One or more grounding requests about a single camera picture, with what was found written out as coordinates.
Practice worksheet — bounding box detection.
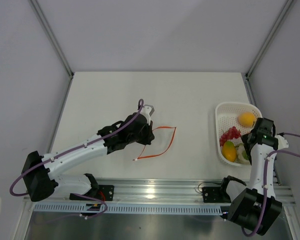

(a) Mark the white cauliflower with leaves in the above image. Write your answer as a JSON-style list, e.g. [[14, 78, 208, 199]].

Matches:
[[235, 143, 250, 165]]

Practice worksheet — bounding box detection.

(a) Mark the red grape bunch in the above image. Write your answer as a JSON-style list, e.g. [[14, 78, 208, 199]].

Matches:
[[219, 126, 241, 147]]

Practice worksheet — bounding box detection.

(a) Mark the clear zip top bag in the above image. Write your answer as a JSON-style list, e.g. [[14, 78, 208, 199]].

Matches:
[[133, 125, 177, 162]]

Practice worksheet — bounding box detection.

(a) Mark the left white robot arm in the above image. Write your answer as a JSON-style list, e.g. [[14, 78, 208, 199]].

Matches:
[[22, 112, 155, 202]]

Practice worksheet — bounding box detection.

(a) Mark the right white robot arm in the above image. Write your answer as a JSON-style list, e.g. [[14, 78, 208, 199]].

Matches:
[[218, 118, 289, 237]]

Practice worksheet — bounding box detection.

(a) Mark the yellow green mango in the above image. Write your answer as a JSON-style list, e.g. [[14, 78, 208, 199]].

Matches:
[[221, 140, 237, 163]]

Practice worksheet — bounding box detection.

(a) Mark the orange fruit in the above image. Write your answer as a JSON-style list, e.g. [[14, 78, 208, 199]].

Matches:
[[237, 112, 257, 128]]

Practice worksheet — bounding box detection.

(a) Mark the white perforated plastic basket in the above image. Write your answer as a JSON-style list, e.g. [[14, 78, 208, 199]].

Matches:
[[215, 102, 262, 167]]

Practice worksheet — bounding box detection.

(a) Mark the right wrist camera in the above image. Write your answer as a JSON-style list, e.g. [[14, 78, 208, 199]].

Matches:
[[275, 134, 289, 150]]

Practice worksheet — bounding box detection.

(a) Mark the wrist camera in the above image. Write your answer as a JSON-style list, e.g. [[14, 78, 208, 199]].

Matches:
[[141, 104, 155, 117], [275, 134, 289, 150]]

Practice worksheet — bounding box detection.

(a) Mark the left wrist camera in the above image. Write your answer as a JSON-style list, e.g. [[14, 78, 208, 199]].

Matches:
[[141, 104, 155, 117]]

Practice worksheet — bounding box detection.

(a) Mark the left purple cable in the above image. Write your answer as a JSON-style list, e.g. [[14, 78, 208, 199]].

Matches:
[[9, 98, 145, 222]]

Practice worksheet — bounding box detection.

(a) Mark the purple cable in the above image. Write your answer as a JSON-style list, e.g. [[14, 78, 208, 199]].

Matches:
[[241, 132, 300, 237], [9, 98, 145, 222]]

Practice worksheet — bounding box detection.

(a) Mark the right aluminium frame post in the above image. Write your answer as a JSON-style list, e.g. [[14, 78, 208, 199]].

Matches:
[[244, 0, 297, 78]]

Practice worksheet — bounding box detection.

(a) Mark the aluminium frame post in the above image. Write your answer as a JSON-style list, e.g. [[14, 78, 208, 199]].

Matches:
[[28, 0, 75, 78], [244, 0, 297, 78]]

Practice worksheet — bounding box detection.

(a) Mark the aluminium mounting rail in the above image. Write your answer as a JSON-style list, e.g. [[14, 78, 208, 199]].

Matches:
[[24, 177, 296, 207]]

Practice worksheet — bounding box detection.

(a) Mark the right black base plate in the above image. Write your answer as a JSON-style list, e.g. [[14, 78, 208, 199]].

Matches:
[[197, 181, 231, 203]]

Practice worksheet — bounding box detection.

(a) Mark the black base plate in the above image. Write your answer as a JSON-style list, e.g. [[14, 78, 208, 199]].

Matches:
[[197, 181, 231, 203], [83, 185, 115, 202]]

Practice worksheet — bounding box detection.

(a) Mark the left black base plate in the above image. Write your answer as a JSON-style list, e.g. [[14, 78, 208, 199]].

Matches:
[[83, 185, 115, 202]]

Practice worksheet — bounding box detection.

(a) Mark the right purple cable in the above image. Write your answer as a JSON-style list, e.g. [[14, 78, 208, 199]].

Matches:
[[241, 132, 300, 237]]

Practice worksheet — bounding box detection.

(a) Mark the slotted white cable duct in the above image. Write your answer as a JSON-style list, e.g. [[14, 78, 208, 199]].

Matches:
[[33, 202, 223, 216]]

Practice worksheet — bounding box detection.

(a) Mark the left aluminium frame post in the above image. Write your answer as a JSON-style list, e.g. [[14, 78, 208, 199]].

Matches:
[[28, 0, 75, 78]]

